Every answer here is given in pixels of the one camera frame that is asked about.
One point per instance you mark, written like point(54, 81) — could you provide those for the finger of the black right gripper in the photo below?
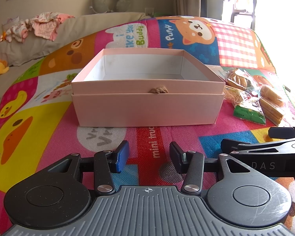
point(228, 145)
point(281, 132)

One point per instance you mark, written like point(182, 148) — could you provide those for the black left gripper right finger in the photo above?
point(193, 165)

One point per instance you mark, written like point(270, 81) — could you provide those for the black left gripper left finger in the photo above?
point(103, 164)

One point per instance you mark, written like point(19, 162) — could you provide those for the green snack packet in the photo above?
point(250, 110)

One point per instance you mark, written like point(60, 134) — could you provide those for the bread bun plain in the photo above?
point(268, 93)

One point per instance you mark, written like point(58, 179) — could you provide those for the bread bun red label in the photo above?
point(241, 79)

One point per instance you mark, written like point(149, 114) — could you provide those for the pink cardboard box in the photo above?
point(141, 87)

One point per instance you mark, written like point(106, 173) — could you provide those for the sesame stick snack packet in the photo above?
point(234, 95)

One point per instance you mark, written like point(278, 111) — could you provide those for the colourful cartoon play mat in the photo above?
point(43, 191)

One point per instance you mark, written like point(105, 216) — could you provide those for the pink baby clothes pile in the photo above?
point(44, 25)

